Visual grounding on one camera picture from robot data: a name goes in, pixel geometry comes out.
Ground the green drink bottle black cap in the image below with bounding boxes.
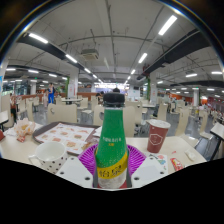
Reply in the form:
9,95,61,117
93,92,130,190

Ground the red paper cup with lid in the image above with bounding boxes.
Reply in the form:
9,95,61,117
146,119,172,154

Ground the beige side table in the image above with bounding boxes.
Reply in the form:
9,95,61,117
199,121,224,161
0,109,10,133

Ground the brown food tray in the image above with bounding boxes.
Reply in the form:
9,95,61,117
32,121,101,156

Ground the group of ceiling lights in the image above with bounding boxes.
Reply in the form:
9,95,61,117
4,14,224,94

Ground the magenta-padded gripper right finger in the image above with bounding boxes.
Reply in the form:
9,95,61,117
126,144,168,189

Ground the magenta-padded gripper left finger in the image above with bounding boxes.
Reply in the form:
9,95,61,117
55,143,99,190

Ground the group of beige chairs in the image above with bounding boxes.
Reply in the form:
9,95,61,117
0,94,218,138

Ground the ceiling air conditioner unit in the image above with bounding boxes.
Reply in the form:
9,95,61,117
80,48,100,61

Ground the crumpled food wrapper bag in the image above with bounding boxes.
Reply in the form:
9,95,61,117
13,117,37,143

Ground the white mug with dark dots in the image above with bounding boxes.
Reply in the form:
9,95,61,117
28,141,69,175

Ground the small red sachet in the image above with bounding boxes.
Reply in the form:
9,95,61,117
170,157,185,172

